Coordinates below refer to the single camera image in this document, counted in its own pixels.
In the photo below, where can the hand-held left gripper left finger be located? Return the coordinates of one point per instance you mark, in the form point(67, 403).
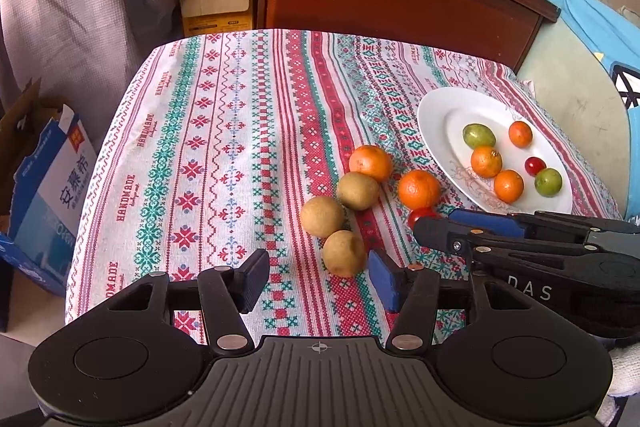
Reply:
point(252, 281)

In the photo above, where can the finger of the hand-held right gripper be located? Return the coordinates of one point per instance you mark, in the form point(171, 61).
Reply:
point(485, 222)
point(440, 233)

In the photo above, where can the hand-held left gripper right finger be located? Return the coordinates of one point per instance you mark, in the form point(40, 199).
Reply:
point(385, 281)

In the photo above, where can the red cherry tomato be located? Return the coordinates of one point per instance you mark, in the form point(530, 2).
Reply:
point(535, 165)
point(421, 212)

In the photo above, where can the brown kiwi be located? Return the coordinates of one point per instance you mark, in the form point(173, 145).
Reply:
point(343, 253)
point(357, 190)
point(322, 217)

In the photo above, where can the green plum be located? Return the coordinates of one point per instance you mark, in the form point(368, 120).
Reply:
point(479, 136)
point(548, 182)

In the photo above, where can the small orange mandarin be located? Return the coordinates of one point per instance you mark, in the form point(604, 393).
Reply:
point(520, 134)

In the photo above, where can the white plate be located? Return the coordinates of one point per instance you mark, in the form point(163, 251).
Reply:
point(445, 113)

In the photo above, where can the person's right hand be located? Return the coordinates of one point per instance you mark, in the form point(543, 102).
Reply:
point(627, 372)

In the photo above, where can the patterned red green tablecloth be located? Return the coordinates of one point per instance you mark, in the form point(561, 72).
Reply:
point(225, 132)

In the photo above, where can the blue white carton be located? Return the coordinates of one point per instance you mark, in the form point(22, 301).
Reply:
point(55, 197)

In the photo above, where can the grey checked curtain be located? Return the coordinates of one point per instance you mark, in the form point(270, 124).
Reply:
point(75, 7)

